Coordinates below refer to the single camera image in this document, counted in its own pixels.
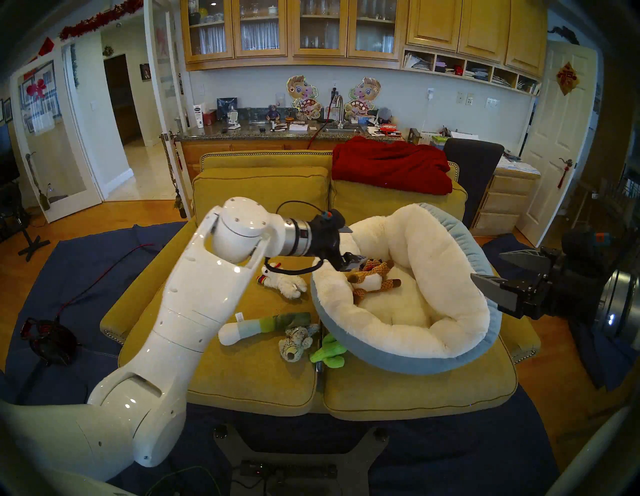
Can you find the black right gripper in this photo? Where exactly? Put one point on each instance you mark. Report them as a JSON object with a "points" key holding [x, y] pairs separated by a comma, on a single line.
{"points": [[575, 286]]}

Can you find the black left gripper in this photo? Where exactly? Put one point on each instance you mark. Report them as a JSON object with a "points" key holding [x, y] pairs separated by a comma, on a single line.
{"points": [[327, 235]]}

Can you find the brown reindeer plush toy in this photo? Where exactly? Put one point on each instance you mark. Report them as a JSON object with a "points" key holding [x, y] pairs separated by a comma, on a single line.
{"points": [[372, 282]]}

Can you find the white lamb plush toy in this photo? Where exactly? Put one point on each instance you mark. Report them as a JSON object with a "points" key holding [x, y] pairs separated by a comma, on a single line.
{"points": [[287, 285]]}

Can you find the grey spotted plush toy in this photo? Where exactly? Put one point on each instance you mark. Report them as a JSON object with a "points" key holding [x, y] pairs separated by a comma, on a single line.
{"points": [[295, 345]]}

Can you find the white green bottle plush toy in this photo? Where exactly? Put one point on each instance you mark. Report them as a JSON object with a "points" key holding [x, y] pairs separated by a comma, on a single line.
{"points": [[250, 329]]}

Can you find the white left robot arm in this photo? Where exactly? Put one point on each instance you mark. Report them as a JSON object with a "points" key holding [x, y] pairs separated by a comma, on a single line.
{"points": [[200, 300]]}

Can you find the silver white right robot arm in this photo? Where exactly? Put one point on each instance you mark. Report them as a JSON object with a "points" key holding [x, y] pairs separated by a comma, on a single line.
{"points": [[622, 305]]}

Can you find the white blue dog bed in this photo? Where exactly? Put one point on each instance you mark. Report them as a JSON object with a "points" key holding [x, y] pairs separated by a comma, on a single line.
{"points": [[430, 250]]}

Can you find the yellow sofa back cushion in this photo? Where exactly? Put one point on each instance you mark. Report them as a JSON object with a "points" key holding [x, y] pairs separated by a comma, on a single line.
{"points": [[260, 185], [360, 205]]}

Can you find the wooden drawer desk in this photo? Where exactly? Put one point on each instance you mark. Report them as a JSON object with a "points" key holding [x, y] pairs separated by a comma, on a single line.
{"points": [[505, 200]]}

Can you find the red blanket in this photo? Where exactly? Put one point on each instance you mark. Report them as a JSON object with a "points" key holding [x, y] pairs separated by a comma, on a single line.
{"points": [[390, 165]]}

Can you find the stack of papers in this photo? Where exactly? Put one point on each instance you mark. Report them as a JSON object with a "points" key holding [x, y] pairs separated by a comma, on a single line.
{"points": [[520, 167]]}

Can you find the green cactus plush toy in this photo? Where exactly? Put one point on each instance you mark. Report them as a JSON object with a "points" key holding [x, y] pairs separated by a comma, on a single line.
{"points": [[330, 355]]}

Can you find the black office chair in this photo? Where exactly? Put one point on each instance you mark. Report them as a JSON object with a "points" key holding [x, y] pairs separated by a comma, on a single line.
{"points": [[475, 170]]}

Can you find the blue crumpled cloth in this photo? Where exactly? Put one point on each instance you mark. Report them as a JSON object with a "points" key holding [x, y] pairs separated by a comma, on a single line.
{"points": [[600, 360]]}

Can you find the yellow sofa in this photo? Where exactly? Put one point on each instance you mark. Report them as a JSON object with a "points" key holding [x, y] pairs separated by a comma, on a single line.
{"points": [[260, 161]]}

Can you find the chrome sink faucet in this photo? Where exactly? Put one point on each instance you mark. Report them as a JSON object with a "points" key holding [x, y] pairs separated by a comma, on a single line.
{"points": [[341, 116]]}

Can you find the white panel door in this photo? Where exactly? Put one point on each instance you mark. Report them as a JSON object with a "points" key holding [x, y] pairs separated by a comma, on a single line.
{"points": [[550, 150]]}

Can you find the yellow sofa seat cushion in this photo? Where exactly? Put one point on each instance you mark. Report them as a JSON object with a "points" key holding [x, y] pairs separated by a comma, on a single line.
{"points": [[250, 380], [425, 395]]}

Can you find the granite top kitchen counter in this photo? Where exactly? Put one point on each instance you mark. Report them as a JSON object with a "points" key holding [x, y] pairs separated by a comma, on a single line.
{"points": [[225, 134]]}

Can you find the dark blue floor cloth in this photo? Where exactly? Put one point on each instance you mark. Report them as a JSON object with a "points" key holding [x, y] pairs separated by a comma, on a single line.
{"points": [[450, 450]]}

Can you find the dark blue box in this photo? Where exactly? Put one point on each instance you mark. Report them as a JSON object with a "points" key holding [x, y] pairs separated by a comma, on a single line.
{"points": [[226, 106]]}

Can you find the small red box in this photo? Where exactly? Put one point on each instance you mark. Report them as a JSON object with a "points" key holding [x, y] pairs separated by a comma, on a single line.
{"points": [[210, 118]]}

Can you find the white lotion bottle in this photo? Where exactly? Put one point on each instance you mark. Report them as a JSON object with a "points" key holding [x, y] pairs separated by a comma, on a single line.
{"points": [[199, 117]]}

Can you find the red diamond door decoration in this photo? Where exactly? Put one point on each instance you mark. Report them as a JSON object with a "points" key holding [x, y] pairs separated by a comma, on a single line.
{"points": [[567, 78]]}

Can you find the white french door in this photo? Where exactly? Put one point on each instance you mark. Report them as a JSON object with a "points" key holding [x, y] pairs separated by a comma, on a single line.
{"points": [[70, 207], [160, 125]]}

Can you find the small framed picture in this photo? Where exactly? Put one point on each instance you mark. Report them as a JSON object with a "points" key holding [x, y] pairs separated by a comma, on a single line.
{"points": [[145, 72]]}

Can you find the small green wreath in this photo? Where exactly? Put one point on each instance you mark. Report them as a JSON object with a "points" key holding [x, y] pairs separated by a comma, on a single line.
{"points": [[108, 51]]}

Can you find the black floor stand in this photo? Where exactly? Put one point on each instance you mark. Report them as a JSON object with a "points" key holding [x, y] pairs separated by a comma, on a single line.
{"points": [[32, 245]]}

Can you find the red tinsel garland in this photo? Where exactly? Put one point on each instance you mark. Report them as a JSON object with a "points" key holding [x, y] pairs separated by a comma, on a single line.
{"points": [[100, 19]]}

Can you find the red paper cutout decoration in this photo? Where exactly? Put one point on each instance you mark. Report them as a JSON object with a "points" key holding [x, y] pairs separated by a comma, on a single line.
{"points": [[36, 89]]}

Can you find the black television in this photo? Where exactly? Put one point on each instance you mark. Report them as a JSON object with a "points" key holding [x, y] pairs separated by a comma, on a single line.
{"points": [[6, 160]]}

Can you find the red hanging paper ornament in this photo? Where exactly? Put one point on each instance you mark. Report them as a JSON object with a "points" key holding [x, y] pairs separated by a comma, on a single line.
{"points": [[46, 47]]}

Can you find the cartoon girl wall decoration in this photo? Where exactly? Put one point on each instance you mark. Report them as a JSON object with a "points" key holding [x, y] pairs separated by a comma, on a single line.
{"points": [[365, 92]]}

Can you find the cartoon boy wall decoration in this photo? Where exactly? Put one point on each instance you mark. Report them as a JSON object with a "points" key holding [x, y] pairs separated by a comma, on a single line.
{"points": [[302, 92]]}

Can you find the wooden wall cabinets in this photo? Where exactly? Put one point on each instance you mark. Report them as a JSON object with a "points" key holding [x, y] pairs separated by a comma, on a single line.
{"points": [[435, 25]]}

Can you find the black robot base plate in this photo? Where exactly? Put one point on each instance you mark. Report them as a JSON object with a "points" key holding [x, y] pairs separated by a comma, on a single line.
{"points": [[300, 480]]}

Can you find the black wall ornament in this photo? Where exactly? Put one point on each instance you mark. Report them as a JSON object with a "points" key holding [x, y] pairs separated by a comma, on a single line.
{"points": [[565, 34]]}

